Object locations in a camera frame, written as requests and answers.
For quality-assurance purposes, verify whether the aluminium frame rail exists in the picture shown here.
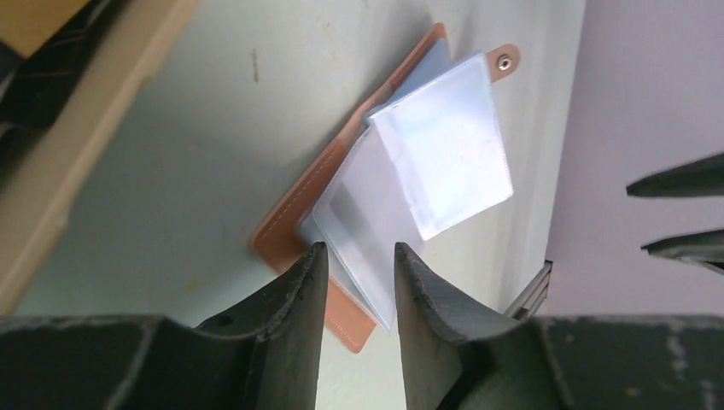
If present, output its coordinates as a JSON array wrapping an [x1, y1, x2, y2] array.
[[505, 261, 553, 320]]

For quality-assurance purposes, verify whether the yellow oval tray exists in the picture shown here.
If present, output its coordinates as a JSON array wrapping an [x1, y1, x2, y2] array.
[[1, 1, 197, 314]]

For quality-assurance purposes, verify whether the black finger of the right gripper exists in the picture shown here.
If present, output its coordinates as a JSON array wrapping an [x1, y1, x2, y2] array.
[[626, 154, 723, 198], [641, 230, 723, 275]]

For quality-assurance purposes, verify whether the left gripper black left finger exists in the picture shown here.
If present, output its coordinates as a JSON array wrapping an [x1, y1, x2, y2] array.
[[198, 242, 329, 409]]

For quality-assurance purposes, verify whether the credit card stack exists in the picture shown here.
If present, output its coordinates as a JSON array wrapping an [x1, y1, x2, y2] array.
[[1, 1, 122, 150]]

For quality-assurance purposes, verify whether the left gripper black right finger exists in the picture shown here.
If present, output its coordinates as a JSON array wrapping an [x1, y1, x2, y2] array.
[[394, 242, 517, 409]]

